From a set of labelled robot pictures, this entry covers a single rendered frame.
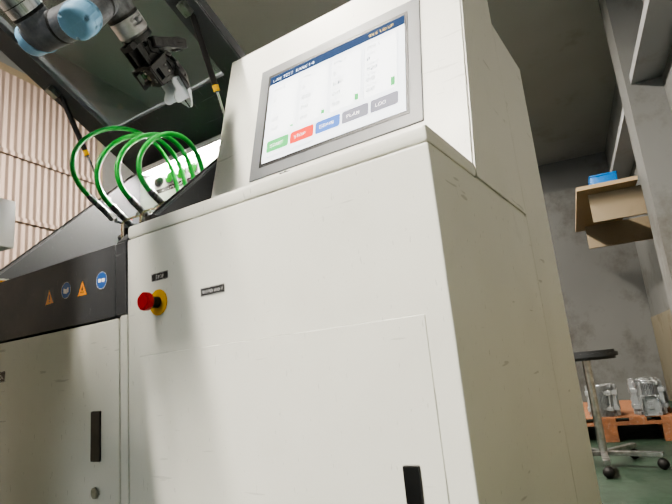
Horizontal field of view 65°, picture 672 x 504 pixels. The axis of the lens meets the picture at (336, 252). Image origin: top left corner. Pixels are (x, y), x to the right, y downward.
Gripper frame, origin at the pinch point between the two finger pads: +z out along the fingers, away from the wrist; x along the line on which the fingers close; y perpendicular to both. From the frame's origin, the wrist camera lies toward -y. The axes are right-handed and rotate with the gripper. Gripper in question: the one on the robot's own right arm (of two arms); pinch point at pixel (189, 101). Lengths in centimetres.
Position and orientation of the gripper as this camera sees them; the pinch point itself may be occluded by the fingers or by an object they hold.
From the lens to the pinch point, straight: 149.5
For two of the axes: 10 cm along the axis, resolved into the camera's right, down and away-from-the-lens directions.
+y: -3.4, 7.4, -5.8
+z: 4.1, 6.7, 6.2
